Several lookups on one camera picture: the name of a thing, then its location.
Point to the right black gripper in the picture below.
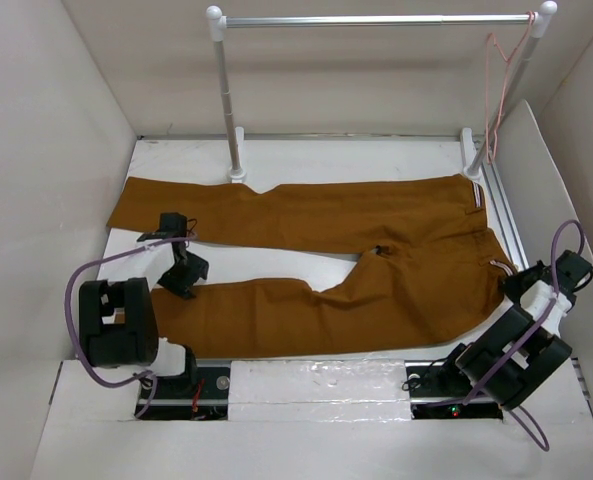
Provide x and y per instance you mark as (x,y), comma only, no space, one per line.
(510,280)

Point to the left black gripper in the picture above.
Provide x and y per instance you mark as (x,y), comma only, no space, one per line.
(197,272)

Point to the brown trousers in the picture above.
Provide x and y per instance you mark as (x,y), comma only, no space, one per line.
(312,269)

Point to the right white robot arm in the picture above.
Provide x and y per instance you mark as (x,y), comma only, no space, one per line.
(521,350)

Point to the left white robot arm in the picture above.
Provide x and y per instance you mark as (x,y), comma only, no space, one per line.
(116,337)

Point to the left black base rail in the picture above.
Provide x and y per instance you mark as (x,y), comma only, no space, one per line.
(205,400)

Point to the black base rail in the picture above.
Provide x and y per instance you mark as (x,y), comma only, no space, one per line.
(435,393)
(205,400)

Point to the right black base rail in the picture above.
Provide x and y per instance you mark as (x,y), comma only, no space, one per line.
(435,393)

